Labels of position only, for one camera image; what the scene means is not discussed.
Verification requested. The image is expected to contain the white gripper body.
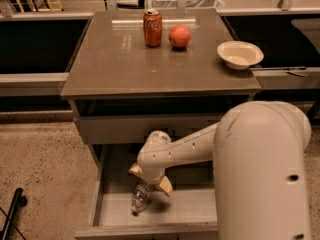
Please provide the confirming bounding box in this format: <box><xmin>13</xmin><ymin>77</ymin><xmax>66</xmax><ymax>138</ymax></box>
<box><xmin>139</xmin><ymin>165</ymin><xmax>165</xmax><ymax>185</ymax></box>

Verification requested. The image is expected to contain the open grey middle drawer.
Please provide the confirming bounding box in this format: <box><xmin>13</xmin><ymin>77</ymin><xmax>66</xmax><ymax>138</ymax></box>
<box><xmin>75</xmin><ymin>144</ymin><xmax>218</xmax><ymax>240</ymax></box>

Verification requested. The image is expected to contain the red cola can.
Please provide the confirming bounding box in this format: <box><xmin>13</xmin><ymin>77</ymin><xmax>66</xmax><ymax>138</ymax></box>
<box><xmin>143</xmin><ymin>9</ymin><xmax>162</xmax><ymax>47</ymax></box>

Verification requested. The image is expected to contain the white paper bowl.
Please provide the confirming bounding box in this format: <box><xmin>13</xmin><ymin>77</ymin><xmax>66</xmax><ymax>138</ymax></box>
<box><xmin>217</xmin><ymin>41</ymin><xmax>264</xmax><ymax>70</ymax></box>

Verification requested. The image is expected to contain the grey drawer cabinet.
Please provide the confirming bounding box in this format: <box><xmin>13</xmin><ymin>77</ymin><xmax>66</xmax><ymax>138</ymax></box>
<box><xmin>60</xmin><ymin>9</ymin><xmax>262</xmax><ymax>240</ymax></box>

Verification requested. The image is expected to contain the red apple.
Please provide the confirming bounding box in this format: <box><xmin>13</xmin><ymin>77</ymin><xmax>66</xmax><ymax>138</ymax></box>
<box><xmin>169</xmin><ymin>24</ymin><xmax>191</xmax><ymax>48</ymax></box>

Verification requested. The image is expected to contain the clear plastic water bottle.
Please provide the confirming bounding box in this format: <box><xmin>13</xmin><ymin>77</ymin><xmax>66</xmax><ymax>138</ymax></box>
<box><xmin>131</xmin><ymin>182</ymin><xmax>154</xmax><ymax>216</ymax></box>

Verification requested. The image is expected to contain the grey top drawer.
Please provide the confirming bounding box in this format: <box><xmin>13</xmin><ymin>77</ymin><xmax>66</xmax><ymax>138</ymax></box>
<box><xmin>75</xmin><ymin>113</ymin><xmax>222</xmax><ymax>144</ymax></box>

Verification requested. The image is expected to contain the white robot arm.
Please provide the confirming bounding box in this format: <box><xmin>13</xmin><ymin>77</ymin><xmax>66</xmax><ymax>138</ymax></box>
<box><xmin>129</xmin><ymin>101</ymin><xmax>312</xmax><ymax>240</ymax></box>

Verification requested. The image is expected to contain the black stand leg left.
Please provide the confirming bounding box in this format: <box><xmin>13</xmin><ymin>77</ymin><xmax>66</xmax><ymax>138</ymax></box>
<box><xmin>0</xmin><ymin>188</ymin><xmax>28</xmax><ymax>240</ymax></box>

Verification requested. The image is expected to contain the white wire basket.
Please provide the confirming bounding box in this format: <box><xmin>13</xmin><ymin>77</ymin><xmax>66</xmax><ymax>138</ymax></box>
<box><xmin>145</xmin><ymin>0</ymin><xmax>224</xmax><ymax>9</ymax></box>

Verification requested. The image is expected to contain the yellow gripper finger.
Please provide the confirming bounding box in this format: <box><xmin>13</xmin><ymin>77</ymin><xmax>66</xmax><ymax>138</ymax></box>
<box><xmin>128</xmin><ymin>163</ymin><xmax>144</xmax><ymax>178</ymax></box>
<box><xmin>156</xmin><ymin>176</ymin><xmax>173</xmax><ymax>197</ymax></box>

